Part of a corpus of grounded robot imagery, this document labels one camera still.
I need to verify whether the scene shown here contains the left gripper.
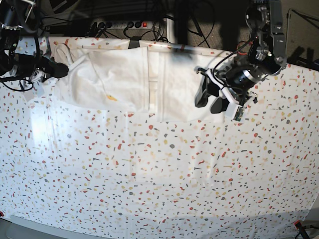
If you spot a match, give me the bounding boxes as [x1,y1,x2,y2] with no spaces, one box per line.
[195,68,257,119]

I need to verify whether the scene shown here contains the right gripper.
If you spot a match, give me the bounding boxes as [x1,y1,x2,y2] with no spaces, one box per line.
[9,53,69,100]

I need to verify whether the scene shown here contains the white printed T-shirt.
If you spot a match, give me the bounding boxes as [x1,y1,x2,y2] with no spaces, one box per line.
[52,44,224,123]

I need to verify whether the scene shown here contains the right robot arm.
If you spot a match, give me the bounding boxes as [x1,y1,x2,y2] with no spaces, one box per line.
[0,0,69,93]

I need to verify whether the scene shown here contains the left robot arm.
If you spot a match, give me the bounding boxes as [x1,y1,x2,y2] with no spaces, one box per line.
[194,0,287,121]

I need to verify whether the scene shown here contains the white power strip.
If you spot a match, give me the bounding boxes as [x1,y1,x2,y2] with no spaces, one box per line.
[92,20,154,30]

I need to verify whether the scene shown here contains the black table clamp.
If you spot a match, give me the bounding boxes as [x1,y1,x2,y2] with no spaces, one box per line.
[128,36,141,49]

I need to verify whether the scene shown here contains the terrazzo pattern tablecloth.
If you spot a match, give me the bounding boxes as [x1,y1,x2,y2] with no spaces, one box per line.
[0,37,319,239]

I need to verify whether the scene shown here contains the red clamp at corner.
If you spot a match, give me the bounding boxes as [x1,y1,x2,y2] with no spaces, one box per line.
[294,221,304,231]

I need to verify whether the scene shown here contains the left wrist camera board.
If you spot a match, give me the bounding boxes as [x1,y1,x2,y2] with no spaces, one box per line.
[233,107,246,122]

